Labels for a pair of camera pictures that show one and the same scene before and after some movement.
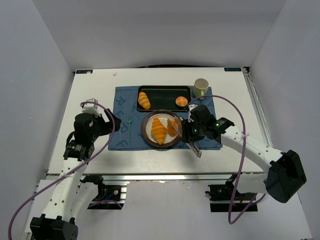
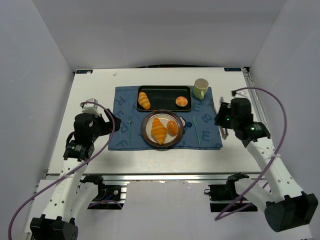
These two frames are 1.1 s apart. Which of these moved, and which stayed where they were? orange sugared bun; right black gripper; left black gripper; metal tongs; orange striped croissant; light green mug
Moved: metal tongs; right black gripper
Stayed: light green mug; left black gripper; orange striped croissant; orange sugared bun
